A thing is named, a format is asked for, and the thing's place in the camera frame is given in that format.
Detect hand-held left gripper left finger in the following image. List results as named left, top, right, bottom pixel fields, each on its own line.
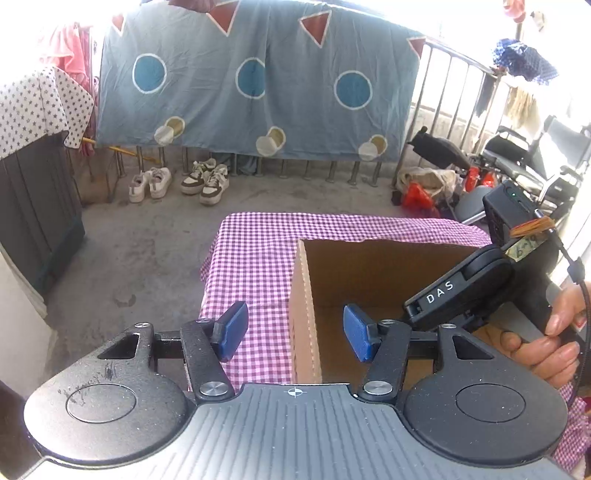
left=97, top=301, right=250, bottom=401

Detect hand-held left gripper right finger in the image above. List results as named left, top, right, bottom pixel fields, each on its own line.
left=343, top=304, right=504, bottom=403

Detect cardboard box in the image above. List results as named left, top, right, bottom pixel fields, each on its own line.
left=288, top=237, right=546, bottom=385

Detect person's right hand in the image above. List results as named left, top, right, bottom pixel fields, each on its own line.
left=501, top=282, right=591, bottom=389

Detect grey round seat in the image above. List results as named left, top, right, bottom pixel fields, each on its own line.
left=455, top=187, right=491, bottom=225

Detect purple checked tablecloth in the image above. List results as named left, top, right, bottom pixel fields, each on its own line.
left=198, top=212, right=591, bottom=472

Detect red plastic bag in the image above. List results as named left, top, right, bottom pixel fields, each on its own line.
left=401, top=182, right=441, bottom=219
left=464, top=166, right=497, bottom=193

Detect black wheelchair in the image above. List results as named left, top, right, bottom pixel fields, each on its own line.
left=482, top=115, right=588, bottom=219

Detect black padded seat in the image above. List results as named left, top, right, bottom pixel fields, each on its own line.
left=411, top=127, right=472, bottom=169

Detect metal railing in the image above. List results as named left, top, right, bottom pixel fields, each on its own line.
left=104, top=39, right=515, bottom=191

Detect beige hanging cloth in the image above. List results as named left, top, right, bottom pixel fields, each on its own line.
left=505, top=85, right=539, bottom=131

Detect yellow pole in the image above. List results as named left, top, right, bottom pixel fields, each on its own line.
left=82, top=137, right=163, bottom=165

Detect blue patterned hanging cloth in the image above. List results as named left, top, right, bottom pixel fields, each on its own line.
left=492, top=39, right=559, bottom=86

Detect blue printed blanket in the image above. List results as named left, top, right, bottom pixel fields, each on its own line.
left=95, top=0, right=426, bottom=163

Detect dark grey cabinet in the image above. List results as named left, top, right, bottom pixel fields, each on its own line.
left=0, top=131, right=86, bottom=296

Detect white star-print cloth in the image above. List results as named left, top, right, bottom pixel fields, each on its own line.
left=0, top=65, right=95, bottom=160

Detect pink hanging clothes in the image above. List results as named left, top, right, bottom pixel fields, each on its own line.
left=39, top=21, right=100, bottom=139

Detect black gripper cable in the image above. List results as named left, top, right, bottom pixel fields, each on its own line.
left=536, top=210, right=591, bottom=403

